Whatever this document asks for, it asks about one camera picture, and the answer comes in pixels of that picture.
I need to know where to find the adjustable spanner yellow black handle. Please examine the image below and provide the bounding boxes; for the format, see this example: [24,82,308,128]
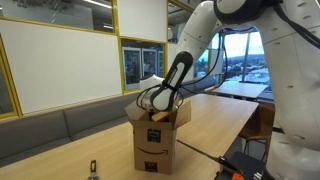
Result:
[87,159,100,180]

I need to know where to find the brown cardboard shipping box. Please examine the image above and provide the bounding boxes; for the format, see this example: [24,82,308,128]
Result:
[124,99,193,175]

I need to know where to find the yellow framed poster window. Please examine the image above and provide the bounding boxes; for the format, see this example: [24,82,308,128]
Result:
[118,35,169,95]

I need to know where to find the small narrow blue window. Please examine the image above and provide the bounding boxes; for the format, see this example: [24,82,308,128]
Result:
[194,49,212,79]

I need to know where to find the yellow framed tall corner window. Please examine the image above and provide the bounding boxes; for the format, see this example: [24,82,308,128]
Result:
[167,0,198,47]

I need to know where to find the background wooden table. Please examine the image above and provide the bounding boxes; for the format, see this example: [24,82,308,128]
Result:
[209,81,269,101]

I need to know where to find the large exterior window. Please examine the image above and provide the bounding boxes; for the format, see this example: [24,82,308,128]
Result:
[221,28,273,84]

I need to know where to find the wooden chair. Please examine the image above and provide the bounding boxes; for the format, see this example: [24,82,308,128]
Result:
[238,103,276,161]

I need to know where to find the orange and black clamp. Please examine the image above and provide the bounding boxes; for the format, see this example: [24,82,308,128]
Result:
[214,154,246,180]

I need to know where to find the black flat case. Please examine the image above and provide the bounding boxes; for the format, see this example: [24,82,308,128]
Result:
[229,151,278,180]

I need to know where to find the long grey bench sofa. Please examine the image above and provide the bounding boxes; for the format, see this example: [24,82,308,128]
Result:
[0,75,218,168]

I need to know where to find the yellow framed wide transom window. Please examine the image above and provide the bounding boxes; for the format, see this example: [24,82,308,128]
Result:
[0,0,118,35]

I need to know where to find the yellow framed meeting room window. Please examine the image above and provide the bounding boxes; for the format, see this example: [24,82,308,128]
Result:
[0,33,23,120]

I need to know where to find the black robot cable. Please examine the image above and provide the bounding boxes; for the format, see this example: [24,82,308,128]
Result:
[135,0,320,113]

